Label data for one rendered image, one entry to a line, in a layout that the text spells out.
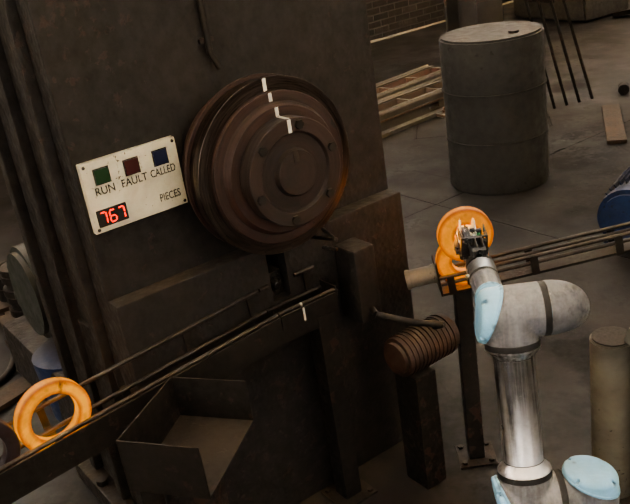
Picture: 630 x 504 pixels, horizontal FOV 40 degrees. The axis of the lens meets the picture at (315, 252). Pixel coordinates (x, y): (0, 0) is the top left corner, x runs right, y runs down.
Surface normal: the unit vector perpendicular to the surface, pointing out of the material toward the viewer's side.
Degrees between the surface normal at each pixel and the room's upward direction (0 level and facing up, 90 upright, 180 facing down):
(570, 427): 0
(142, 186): 90
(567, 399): 0
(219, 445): 5
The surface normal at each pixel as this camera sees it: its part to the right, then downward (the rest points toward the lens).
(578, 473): 0.00, -0.92
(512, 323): -0.05, 0.18
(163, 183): 0.59, 0.24
